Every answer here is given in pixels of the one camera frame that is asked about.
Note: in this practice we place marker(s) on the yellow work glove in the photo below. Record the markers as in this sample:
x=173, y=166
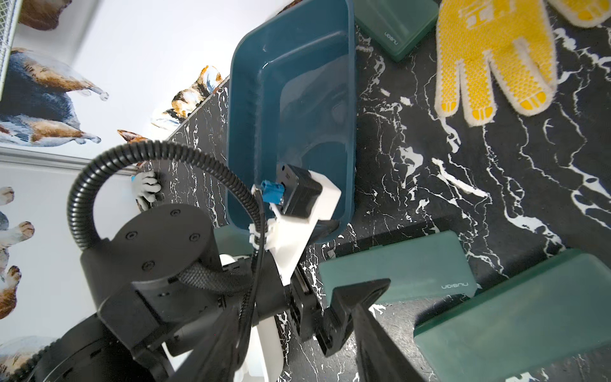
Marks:
x=480, y=43

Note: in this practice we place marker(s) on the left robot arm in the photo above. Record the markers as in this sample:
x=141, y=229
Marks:
x=169, y=310

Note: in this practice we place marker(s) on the dark green case upright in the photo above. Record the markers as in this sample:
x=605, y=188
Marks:
x=396, y=25

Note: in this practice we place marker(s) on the dark green case near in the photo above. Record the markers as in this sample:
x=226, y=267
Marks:
x=551, y=311

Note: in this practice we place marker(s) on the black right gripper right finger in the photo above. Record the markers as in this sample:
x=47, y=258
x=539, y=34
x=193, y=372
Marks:
x=377, y=357

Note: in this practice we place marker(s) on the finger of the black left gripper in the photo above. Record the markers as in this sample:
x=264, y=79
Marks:
x=336, y=325

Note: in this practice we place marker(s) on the dark green case middle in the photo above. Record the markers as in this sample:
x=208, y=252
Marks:
x=432, y=266

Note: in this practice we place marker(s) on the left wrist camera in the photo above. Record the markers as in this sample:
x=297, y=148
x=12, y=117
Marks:
x=299, y=200

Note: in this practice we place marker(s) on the dark green pencil case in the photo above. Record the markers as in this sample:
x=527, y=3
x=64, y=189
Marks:
x=232, y=241

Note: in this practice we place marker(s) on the teal plastic storage box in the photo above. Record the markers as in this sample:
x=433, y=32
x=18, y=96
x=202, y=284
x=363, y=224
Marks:
x=292, y=100

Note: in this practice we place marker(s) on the white plastic storage box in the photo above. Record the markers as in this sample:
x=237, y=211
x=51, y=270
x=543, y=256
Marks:
x=264, y=360

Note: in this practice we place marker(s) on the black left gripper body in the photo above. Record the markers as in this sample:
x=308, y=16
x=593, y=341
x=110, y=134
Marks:
x=299, y=300

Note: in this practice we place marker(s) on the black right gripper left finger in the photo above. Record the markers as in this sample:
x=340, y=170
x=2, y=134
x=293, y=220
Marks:
x=215, y=357

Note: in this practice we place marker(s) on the grey work glove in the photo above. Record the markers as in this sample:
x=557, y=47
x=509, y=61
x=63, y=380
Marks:
x=145, y=188

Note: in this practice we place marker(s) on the white wire wall basket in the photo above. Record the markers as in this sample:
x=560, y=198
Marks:
x=10, y=11

